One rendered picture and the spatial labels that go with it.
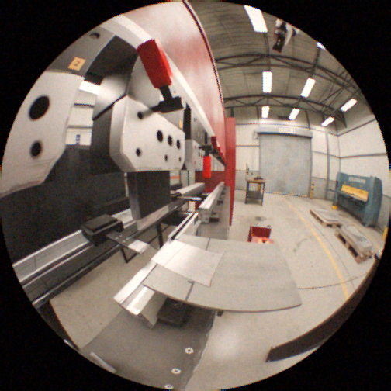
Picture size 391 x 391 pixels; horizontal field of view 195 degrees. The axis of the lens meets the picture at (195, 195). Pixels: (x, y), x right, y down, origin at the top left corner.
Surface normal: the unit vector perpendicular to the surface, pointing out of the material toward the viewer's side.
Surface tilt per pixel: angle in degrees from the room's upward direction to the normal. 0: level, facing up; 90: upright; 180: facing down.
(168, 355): 0
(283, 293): 0
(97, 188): 90
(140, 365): 0
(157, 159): 90
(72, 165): 90
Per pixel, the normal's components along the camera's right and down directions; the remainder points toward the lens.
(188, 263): 0.00, -0.98
